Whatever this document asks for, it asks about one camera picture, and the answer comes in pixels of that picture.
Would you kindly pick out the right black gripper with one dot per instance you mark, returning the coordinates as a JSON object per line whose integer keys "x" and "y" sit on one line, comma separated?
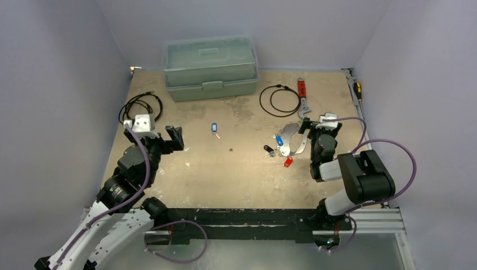
{"x": 313, "y": 126}

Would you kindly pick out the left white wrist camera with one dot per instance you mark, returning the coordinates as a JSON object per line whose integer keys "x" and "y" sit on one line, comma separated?
{"x": 141, "y": 124}

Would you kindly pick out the red handled adjustable wrench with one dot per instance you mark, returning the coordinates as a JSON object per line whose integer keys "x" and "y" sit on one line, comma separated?
{"x": 304, "y": 108}

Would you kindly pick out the yellow black screwdriver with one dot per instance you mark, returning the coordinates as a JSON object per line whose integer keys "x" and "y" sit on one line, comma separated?
{"x": 358, "y": 91}

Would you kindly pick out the green plastic toolbox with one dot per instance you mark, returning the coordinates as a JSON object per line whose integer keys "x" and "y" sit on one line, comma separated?
{"x": 207, "y": 68}

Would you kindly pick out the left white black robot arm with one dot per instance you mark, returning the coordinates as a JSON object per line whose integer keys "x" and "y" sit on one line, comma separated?
{"x": 108, "y": 226}

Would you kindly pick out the key with blue tag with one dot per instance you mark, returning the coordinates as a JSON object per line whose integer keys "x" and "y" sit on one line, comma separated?
{"x": 214, "y": 130}

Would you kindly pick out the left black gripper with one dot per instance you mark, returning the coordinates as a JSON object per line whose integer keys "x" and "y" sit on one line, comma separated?
{"x": 169, "y": 145}

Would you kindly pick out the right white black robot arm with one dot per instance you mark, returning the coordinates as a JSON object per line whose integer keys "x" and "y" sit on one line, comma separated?
{"x": 364, "y": 175}

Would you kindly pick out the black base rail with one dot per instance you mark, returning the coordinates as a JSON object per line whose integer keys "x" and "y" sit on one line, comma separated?
{"x": 182, "y": 225}

